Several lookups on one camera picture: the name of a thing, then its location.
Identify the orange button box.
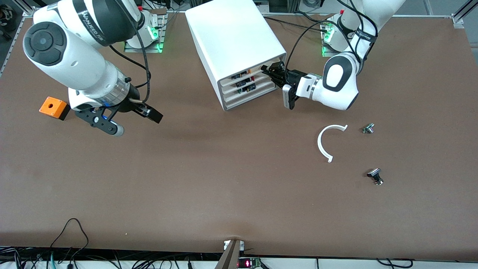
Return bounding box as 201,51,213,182
39,96,71,121

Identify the white curved plastic piece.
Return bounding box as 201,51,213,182
317,124,348,163

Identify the small metal bolt lower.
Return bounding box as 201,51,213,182
366,168,384,186

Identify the red digit display module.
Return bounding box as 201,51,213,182
238,257,263,269

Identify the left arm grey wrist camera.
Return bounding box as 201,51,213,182
282,84,299,109

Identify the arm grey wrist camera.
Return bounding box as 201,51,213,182
282,84,299,109
75,106,124,137

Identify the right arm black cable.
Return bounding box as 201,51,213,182
108,22,152,106

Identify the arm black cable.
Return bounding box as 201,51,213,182
108,22,152,106
289,0,378,75

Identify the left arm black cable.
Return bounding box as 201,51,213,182
289,0,378,75

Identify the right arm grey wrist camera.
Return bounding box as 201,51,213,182
75,106,124,137

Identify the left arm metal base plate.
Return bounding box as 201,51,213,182
322,15,348,59

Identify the black power cable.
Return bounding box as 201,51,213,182
293,10,327,24
261,16,329,32

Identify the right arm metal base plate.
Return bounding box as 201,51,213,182
124,9,165,53

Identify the thin black looped cable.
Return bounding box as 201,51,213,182
50,218,89,258

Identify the aluminium frame profile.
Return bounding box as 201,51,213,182
13,0,38,18
450,0,478,30

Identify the wooden post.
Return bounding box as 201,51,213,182
215,239,241,269

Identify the tangled cable bundle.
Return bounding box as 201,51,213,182
0,247,209,269

